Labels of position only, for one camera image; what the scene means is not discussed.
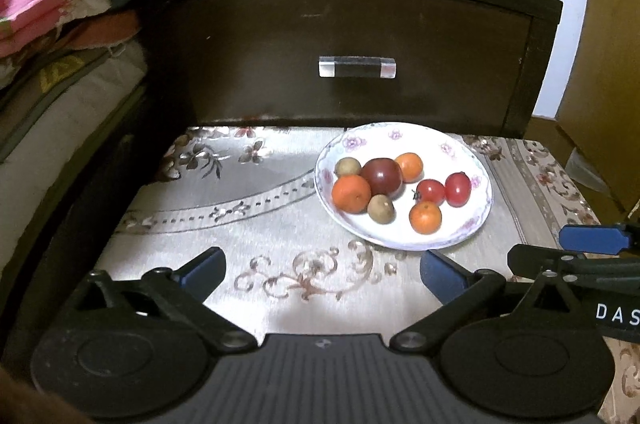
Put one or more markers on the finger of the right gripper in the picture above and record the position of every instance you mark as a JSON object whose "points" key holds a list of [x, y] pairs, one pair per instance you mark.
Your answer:
{"points": [[575, 266], [598, 239]]}

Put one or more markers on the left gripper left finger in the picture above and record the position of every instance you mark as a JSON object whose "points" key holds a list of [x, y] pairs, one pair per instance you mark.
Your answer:
{"points": [[164, 311]]}

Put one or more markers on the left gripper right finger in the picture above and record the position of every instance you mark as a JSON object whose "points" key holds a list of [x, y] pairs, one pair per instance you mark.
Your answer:
{"points": [[465, 297]]}

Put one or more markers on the small orange tangerine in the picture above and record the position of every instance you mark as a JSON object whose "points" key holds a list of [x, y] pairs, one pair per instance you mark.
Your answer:
{"points": [[411, 166], [425, 217]]}

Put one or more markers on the red plum tomato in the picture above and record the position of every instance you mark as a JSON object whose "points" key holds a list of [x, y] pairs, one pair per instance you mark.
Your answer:
{"points": [[458, 189]]}

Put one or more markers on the small red cherry tomato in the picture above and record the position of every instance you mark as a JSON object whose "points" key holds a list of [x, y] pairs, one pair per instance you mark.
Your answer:
{"points": [[430, 190]]}

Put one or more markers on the dark red round tomato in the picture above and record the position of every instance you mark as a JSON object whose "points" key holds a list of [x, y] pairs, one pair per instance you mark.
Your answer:
{"points": [[383, 176]]}

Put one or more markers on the large orange tangerine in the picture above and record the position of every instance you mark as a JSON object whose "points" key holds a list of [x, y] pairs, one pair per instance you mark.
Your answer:
{"points": [[351, 194]]}

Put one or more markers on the beige floral table cloth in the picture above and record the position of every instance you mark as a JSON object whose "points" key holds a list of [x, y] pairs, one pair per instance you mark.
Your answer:
{"points": [[322, 300]]}

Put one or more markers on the yellow wooden cabinet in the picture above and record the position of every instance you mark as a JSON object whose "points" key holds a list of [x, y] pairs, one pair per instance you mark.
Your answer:
{"points": [[599, 109]]}

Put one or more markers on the white floral ceramic plate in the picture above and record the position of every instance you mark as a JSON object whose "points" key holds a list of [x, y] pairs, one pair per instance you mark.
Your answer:
{"points": [[404, 186]]}

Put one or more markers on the stacked folded blankets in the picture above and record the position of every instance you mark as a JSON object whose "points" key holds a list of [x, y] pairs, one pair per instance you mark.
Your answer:
{"points": [[73, 64]]}

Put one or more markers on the dark brown wooden nightstand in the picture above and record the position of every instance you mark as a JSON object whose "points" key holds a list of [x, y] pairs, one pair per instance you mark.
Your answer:
{"points": [[463, 66]]}

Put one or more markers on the silver black drawer handle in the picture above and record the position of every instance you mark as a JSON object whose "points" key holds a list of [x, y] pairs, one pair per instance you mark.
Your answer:
{"points": [[333, 67]]}

